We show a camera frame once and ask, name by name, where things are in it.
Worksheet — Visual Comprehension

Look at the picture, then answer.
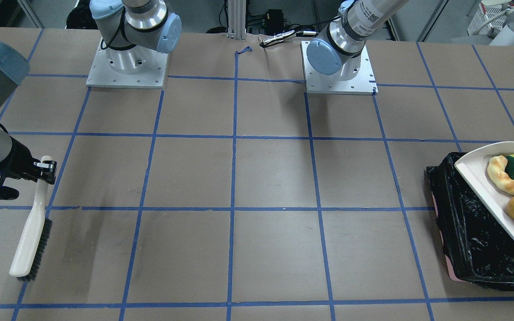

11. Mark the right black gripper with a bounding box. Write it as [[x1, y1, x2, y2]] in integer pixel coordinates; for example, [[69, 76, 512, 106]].
[[0, 138, 58, 200]]

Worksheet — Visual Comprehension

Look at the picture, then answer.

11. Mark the beige hand brush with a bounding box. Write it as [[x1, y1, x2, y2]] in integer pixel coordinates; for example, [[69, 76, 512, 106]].
[[9, 155, 57, 282]]

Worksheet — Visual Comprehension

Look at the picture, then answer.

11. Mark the beige plastic dustpan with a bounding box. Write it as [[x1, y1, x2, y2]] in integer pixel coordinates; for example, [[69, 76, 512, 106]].
[[455, 141, 514, 240]]

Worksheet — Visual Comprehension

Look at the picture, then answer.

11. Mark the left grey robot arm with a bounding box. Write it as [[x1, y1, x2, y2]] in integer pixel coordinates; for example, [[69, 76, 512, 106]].
[[305, 0, 407, 76]]

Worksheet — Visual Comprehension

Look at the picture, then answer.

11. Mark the bin with black bag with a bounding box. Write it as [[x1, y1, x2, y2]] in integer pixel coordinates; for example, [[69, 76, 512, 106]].
[[426, 152, 514, 291]]

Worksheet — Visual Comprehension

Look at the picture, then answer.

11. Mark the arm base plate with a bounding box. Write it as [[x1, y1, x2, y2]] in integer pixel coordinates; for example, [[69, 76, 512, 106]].
[[86, 39, 170, 89], [301, 41, 379, 95]]

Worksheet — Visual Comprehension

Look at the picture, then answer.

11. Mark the aluminium frame post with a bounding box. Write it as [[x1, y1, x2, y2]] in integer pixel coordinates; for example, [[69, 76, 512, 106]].
[[226, 0, 247, 42]]

